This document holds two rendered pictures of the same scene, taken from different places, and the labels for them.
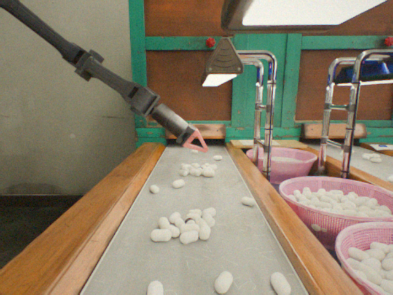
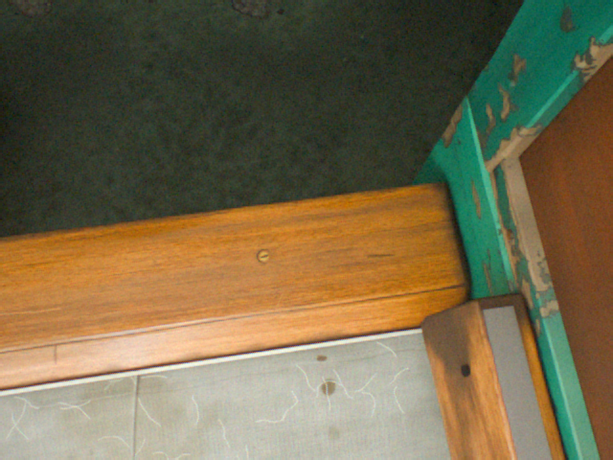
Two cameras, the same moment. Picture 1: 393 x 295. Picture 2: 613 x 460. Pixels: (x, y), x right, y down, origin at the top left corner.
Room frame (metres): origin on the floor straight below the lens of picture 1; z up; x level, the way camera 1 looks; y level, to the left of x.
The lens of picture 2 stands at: (1.13, 0.07, 1.36)
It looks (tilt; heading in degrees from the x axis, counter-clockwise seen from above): 72 degrees down; 70
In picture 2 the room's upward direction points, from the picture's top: 12 degrees clockwise
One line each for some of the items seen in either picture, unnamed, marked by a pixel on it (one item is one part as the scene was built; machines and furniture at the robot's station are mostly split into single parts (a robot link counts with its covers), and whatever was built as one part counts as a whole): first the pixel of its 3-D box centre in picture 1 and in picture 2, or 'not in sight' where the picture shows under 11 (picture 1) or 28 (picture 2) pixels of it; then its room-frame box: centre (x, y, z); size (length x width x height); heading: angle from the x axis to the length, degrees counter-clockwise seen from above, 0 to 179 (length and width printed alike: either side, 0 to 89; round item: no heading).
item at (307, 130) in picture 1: (333, 130); not in sight; (1.31, -0.68, 0.83); 0.30 x 0.06 x 0.07; 90
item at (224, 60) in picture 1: (214, 69); not in sight; (0.87, -0.06, 1.08); 0.62 x 0.08 x 0.07; 0
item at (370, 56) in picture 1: (361, 126); not in sight; (0.87, -0.54, 0.90); 0.20 x 0.19 x 0.45; 0
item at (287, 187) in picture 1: (336, 211); not in sight; (0.60, -0.34, 0.72); 0.27 x 0.27 x 0.10
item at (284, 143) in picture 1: (266, 144); not in sight; (1.26, -0.34, 0.77); 0.33 x 0.15 x 0.01; 90
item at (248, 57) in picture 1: (237, 126); not in sight; (0.87, -0.14, 0.90); 0.20 x 0.19 x 0.45; 0
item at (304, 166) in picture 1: (279, 165); not in sight; (1.04, -0.34, 0.72); 0.27 x 0.27 x 0.10
